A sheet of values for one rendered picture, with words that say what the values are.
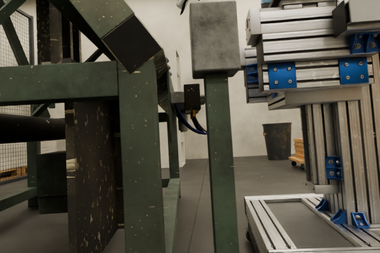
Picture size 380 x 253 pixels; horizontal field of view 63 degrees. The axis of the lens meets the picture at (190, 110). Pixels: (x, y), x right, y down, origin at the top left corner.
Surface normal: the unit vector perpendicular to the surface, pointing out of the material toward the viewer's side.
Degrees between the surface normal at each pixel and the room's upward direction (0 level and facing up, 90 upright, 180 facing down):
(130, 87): 90
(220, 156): 90
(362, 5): 90
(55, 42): 90
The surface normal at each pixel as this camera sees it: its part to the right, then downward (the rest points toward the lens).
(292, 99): -0.07, -0.06
